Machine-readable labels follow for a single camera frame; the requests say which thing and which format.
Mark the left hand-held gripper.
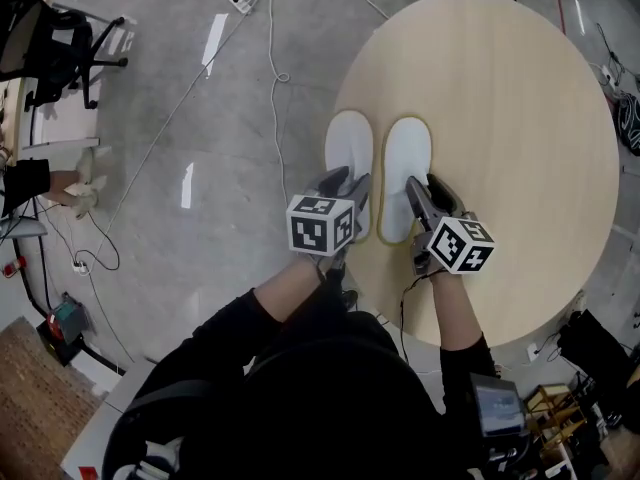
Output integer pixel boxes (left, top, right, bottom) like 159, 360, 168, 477
285, 166, 373, 275

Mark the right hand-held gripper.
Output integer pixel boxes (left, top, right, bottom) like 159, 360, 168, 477
404, 172, 496, 277

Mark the white slipper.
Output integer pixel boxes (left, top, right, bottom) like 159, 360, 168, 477
324, 110, 374, 242
377, 115, 433, 245

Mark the person's right forearm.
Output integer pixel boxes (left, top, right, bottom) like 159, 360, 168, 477
430, 270, 489, 354

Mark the person's left forearm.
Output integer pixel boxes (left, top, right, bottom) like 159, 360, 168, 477
252, 255, 326, 324

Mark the round wooden table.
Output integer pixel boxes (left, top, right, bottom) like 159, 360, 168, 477
332, 0, 621, 349

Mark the person's black clothing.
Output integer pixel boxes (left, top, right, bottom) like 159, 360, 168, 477
102, 282, 501, 480

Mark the yellow metal rack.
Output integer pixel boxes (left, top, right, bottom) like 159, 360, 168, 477
524, 382, 589, 464

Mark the light wooden desk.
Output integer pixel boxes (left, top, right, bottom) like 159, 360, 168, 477
0, 75, 101, 152

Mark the green and red tool case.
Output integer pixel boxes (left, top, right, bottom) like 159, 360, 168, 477
47, 292, 96, 349

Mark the black office chair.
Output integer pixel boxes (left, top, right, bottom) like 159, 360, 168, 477
0, 0, 129, 110

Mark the white looped cable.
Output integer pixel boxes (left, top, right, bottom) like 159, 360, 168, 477
267, 0, 294, 194

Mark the long thin grey cable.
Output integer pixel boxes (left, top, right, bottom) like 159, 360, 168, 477
92, 0, 251, 269

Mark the black cable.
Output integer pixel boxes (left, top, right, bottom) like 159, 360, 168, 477
74, 201, 121, 273

